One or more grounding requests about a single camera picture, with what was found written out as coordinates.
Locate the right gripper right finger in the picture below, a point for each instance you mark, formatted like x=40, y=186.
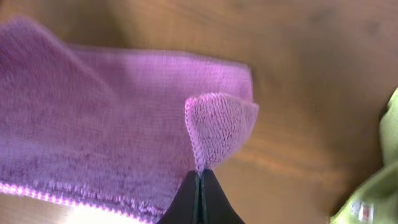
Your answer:
x=215, y=206

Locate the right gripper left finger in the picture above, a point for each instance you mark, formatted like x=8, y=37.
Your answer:
x=184, y=207

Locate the purple cloth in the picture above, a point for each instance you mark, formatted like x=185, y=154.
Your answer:
x=114, y=129

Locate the crumpled green cloth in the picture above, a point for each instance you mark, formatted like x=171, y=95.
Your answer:
x=375, y=200

